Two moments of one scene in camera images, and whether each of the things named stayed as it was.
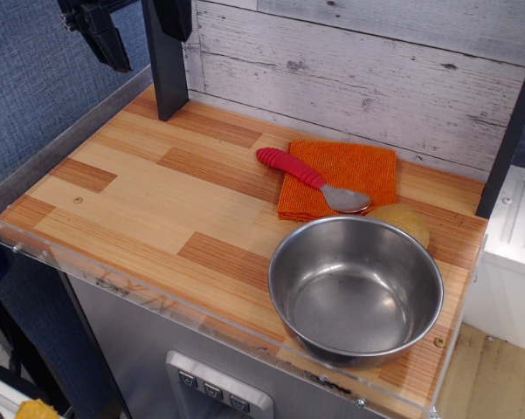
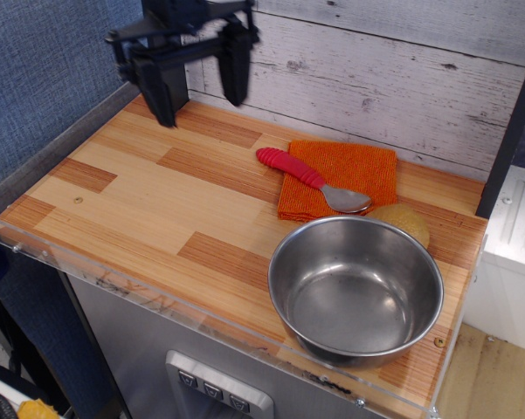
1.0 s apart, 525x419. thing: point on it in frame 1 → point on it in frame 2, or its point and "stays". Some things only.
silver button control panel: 199,390 stays
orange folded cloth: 369,171 stays
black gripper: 93,19 → 169,24
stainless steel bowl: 355,291 stays
